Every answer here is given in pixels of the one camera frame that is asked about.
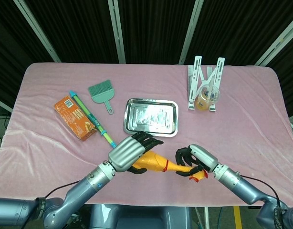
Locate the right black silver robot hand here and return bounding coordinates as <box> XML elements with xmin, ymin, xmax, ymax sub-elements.
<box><xmin>175</xmin><ymin>144</ymin><xmax>219</xmax><ymax>177</ymax></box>

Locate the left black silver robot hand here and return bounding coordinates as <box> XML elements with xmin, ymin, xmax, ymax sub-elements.
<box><xmin>108</xmin><ymin>131</ymin><xmax>164</xmax><ymax>174</ymax></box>

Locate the yellow rubber chicken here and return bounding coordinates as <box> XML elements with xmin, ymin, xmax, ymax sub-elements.
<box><xmin>132</xmin><ymin>150</ymin><xmax>209</xmax><ymax>183</ymax></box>

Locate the stainless steel tray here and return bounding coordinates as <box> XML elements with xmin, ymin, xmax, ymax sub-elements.
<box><xmin>123</xmin><ymin>98</ymin><xmax>180</xmax><ymax>137</ymax></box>

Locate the green blue toy water pump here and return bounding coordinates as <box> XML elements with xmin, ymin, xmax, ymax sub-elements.
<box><xmin>69</xmin><ymin>90</ymin><xmax>117</xmax><ymax>148</ymax></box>

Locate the teal small hand brush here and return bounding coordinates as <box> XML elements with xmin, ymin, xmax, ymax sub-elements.
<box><xmin>88</xmin><ymin>79</ymin><xmax>115</xmax><ymax>115</ymax></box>

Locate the clear cup with orange drink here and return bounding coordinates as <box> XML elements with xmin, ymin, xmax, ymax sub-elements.
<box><xmin>195</xmin><ymin>85</ymin><xmax>221</xmax><ymax>112</ymax></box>

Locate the orange cardboard box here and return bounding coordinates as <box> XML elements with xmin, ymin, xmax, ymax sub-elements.
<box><xmin>53</xmin><ymin>95</ymin><xmax>97</xmax><ymax>142</ymax></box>

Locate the grey robot torso base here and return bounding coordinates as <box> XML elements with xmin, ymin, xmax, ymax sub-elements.
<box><xmin>89</xmin><ymin>204</ymin><xmax>191</xmax><ymax>229</ymax></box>

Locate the white folding stand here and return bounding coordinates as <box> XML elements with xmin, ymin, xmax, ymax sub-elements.
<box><xmin>187</xmin><ymin>55</ymin><xmax>226</xmax><ymax>112</ymax></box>

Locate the pink velvet tablecloth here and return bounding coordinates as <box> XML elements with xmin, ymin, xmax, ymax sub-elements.
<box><xmin>0</xmin><ymin>62</ymin><xmax>293</xmax><ymax>208</ymax></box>

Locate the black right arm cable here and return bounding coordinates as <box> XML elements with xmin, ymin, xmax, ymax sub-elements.
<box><xmin>239</xmin><ymin>175</ymin><xmax>281</xmax><ymax>204</ymax></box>

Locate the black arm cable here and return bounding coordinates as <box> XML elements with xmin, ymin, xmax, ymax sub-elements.
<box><xmin>239</xmin><ymin>175</ymin><xmax>281</xmax><ymax>204</ymax></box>
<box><xmin>44</xmin><ymin>180</ymin><xmax>81</xmax><ymax>201</ymax></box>

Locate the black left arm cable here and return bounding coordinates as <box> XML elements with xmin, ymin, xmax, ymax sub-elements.
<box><xmin>44</xmin><ymin>180</ymin><xmax>81</xmax><ymax>201</ymax></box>

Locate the white metal frame post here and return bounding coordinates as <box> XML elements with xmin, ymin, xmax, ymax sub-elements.
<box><xmin>254</xmin><ymin>20</ymin><xmax>293</xmax><ymax>67</ymax></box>
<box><xmin>12</xmin><ymin>0</ymin><xmax>61</xmax><ymax>63</ymax></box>
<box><xmin>107</xmin><ymin>0</ymin><xmax>126</xmax><ymax>64</ymax></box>
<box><xmin>178</xmin><ymin>0</ymin><xmax>204</xmax><ymax>65</ymax></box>

